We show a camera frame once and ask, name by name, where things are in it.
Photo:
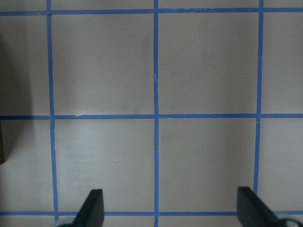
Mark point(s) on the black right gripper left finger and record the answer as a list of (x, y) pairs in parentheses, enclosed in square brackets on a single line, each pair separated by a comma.
[(92, 212)]

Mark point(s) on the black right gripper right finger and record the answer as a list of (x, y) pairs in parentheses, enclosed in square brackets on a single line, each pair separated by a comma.
[(253, 212)]

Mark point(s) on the dark wooden drawer cabinet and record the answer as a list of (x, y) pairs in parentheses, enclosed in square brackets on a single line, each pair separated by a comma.
[(2, 153)]

